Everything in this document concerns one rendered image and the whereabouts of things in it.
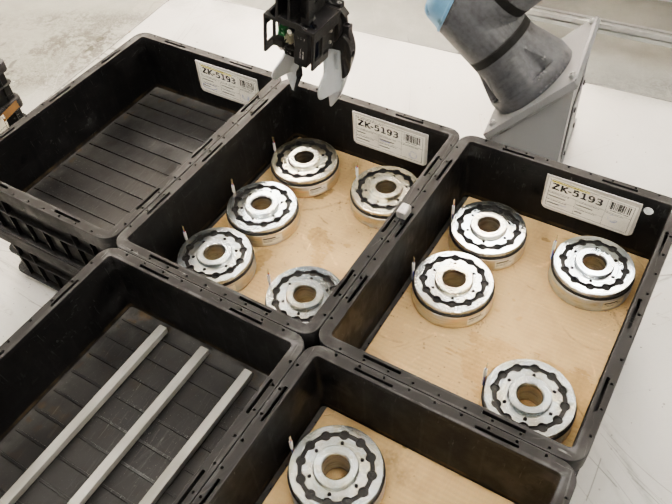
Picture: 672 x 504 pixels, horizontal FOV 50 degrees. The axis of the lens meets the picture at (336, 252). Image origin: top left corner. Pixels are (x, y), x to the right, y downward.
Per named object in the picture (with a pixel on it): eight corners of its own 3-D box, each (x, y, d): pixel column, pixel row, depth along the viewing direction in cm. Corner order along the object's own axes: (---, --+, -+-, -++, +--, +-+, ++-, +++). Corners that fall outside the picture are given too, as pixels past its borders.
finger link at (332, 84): (311, 124, 94) (300, 62, 88) (334, 99, 97) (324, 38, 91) (331, 128, 93) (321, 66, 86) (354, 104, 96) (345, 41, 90)
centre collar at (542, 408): (518, 371, 82) (519, 368, 81) (559, 391, 80) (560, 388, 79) (499, 403, 79) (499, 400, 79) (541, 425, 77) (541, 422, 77)
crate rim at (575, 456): (463, 145, 102) (464, 131, 100) (682, 215, 90) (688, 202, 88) (313, 351, 80) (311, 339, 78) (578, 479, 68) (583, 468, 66)
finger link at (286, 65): (258, 95, 96) (270, 44, 88) (282, 73, 99) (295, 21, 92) (277, 108, 96) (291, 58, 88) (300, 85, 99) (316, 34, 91)
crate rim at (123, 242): (288, 88, 113) (286, 75, 111) (463, 145, 102) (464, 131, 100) (114, 255, 91) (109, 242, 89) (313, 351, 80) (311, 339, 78)
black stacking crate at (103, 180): (158, 89, 131) (142, 33, 123) (292, 136, 120) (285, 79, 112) (-11, 226, 109) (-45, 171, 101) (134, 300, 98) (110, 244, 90)
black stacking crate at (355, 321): (458, 195, 109) (464, 136, 100) (659, 265, 97) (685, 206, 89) (321, 395, 87) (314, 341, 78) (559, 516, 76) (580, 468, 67)
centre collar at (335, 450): (326, 439, 77) (326, 436, 77) (367, 458, 76) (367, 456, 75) (304, 478, 75) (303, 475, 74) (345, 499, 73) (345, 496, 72)
